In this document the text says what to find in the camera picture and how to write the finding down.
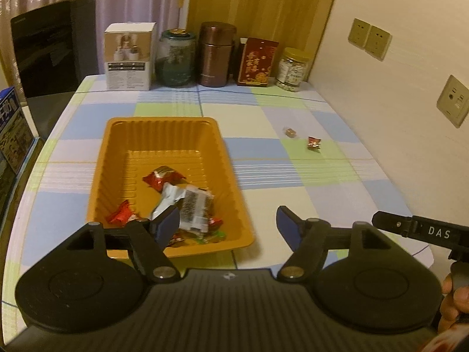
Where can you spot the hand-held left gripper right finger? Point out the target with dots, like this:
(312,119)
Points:
(287,227)

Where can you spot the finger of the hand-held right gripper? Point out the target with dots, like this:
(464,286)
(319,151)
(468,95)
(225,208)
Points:
(392,223)

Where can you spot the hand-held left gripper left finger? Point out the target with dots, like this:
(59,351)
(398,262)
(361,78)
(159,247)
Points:
(166,225)

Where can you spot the silver black snack packet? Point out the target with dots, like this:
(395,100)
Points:
(190,205)

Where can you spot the red foil snack packet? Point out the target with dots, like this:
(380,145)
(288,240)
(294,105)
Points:
(122,215)

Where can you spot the red silver snack packet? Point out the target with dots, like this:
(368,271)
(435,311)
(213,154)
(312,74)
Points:
(161,179)

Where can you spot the green snack packet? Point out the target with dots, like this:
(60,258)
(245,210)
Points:
(214,237)

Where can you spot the red candy wrapper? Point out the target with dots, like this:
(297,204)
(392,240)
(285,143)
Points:
(216,222)

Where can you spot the orange plastic tray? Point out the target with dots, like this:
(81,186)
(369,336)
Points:
(121,143)

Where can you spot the person's right hand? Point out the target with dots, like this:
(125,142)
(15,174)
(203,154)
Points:
(452,308)

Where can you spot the small red wrapped candy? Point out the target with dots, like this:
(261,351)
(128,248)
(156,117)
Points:
(314,143)

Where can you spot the small brown candy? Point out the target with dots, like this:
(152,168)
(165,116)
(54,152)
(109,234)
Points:
(290,132)

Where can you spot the red white cloth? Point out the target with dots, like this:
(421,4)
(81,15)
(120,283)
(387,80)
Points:
(449,339)

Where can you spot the clear jar yellow lid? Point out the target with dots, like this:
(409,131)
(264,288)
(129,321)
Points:
(292,69)

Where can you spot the green glass jar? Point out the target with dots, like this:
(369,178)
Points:
(176,60)

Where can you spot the red gold box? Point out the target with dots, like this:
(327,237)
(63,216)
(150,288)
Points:
(257,62)

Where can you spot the white cardboard box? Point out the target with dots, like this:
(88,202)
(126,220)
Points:
(128,58)

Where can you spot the brown metal canister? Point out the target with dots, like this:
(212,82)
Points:
(217,55)

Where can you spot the blue printed box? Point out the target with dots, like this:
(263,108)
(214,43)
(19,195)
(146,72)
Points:
(11,132)

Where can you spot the black monitor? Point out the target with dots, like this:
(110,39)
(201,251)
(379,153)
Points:
(55,44)

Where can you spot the beige round-port wall socket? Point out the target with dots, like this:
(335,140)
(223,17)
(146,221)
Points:
(454,101)

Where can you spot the wooden wall panel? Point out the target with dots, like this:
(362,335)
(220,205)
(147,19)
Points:
(263,3)

